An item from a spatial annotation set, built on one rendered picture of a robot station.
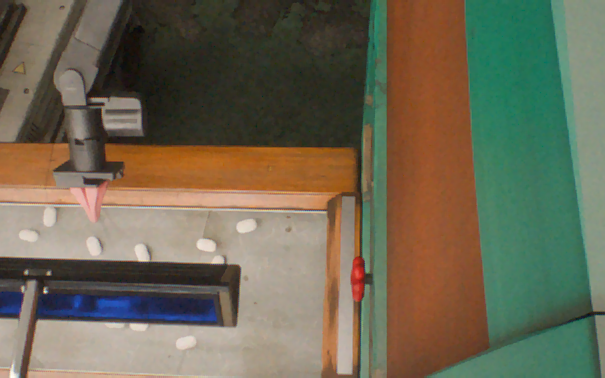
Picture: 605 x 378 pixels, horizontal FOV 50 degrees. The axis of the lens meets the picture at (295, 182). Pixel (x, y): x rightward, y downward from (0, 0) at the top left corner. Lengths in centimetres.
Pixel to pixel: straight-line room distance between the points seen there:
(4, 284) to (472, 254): 72
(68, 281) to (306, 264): 47
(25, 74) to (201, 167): 71
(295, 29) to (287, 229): 117
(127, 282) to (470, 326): 63
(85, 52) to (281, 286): 51
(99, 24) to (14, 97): 76
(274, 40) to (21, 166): 114
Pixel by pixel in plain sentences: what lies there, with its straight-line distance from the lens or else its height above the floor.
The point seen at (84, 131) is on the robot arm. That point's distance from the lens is 108.
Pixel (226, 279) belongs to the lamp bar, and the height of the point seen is 110.
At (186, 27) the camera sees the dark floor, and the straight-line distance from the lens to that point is 229.
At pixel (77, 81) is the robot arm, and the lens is 105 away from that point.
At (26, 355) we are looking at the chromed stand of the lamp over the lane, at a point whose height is 112.
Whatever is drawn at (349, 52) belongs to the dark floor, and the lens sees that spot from 218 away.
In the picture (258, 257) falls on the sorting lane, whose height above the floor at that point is 74.
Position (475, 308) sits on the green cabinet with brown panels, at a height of 167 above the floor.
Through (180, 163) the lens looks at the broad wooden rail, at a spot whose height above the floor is 76.
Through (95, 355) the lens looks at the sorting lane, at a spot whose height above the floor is 74.
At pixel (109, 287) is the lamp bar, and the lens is 81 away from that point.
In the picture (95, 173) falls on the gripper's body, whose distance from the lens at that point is 109.
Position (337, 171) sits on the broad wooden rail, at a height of 76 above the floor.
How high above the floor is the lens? 186
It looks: 70 degrees down
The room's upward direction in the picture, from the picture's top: 11 degrees counter-clockwise
